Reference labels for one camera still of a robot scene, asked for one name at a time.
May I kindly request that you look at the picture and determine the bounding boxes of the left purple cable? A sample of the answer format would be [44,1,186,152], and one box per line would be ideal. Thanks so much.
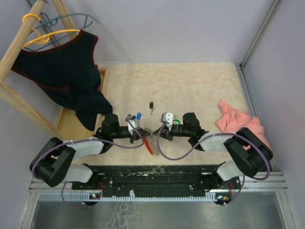
[30,115,146,208]

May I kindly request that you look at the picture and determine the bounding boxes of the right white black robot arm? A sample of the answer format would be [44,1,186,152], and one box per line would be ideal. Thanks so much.
[154,113,273,189]

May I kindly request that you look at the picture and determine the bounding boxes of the wooden tray frame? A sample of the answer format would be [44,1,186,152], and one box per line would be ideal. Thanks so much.
[49,67,111,146]

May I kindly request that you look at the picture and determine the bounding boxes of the metal key organizer red strap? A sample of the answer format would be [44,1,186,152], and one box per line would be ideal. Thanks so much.
[142,127,163,157]

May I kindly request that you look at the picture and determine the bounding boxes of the yellow plastic hanger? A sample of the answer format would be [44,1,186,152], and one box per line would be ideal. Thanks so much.
[22,13,81,48]

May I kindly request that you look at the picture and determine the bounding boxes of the pink cloth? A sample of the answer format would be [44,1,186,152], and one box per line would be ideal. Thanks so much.
[215,100,271,148]

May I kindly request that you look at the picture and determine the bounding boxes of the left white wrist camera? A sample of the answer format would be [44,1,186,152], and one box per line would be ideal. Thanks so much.
[126,114,140,134]

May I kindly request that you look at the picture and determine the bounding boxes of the blue tag key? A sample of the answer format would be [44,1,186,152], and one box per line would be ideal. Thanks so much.
[136,112,142,120]

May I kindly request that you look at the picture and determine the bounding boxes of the black tag key upper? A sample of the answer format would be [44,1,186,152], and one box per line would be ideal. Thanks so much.
[149,102,155,115]

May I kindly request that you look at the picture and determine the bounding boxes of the wooden clothes rack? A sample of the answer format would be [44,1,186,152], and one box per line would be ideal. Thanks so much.
[0,0,79,144]

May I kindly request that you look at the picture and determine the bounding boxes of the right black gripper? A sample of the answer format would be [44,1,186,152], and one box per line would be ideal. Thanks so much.
[153,123,192,142]

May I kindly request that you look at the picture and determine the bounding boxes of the aluminium frame post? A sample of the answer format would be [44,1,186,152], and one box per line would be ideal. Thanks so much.
[239,0,282,71]

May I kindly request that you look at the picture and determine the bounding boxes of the green tag key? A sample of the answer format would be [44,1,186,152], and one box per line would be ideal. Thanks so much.
[173,116,181,125]

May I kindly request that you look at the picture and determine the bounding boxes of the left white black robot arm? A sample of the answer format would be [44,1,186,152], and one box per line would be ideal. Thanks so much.
[30,114,150,189]

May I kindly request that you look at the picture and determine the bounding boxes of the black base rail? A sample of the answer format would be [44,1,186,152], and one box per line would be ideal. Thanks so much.
[45,163,272,198]

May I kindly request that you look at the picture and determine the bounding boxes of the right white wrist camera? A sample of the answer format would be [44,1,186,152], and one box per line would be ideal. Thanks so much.
[161,112,174,131]

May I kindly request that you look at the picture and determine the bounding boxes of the dark navy vest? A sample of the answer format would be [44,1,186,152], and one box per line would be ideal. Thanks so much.
[11,31,112,131]

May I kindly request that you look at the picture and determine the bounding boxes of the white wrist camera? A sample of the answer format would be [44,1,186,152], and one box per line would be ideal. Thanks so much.
[126,114,140,134]
[161,112,174,131]

